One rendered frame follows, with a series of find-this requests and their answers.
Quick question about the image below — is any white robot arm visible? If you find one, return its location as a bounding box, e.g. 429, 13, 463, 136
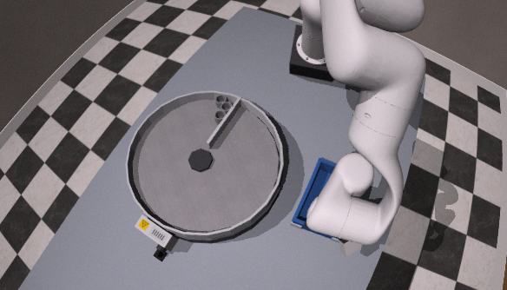
296, 0, 426, 256

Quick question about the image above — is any grey metal bushing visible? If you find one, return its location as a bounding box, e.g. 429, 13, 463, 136
214, 110, 226, 124
215, 95, 227, 109
221, 102, 232, 114

